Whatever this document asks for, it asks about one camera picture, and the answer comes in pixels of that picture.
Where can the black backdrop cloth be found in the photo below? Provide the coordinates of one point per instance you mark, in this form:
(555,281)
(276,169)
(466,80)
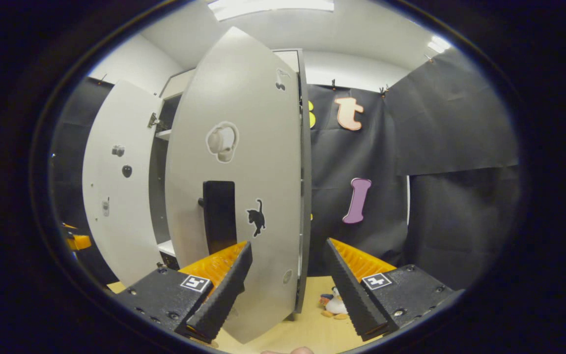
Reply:
(69,147)
(460,123)

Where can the large ceiling light panel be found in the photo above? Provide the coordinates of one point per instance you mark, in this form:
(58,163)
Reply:
(270,7)

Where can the white cabinet door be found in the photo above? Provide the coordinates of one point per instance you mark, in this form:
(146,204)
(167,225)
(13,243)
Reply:
(116,206)
(253,147)

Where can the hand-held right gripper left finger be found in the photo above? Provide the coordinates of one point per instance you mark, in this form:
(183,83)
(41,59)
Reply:
(221,295)

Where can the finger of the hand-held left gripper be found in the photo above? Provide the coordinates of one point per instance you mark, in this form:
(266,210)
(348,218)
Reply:
(80,242)

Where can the white cabinet with grey frame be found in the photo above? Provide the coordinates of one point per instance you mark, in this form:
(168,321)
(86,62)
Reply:
(157,187)

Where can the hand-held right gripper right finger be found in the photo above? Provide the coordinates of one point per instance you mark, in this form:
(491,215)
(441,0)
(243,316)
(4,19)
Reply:
(352,290)

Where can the small ceiling light panel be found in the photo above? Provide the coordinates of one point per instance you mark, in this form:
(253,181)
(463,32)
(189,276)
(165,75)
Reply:
(439,44)

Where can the penguin plush toy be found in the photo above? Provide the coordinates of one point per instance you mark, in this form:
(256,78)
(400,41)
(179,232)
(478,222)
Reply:
(334,306)

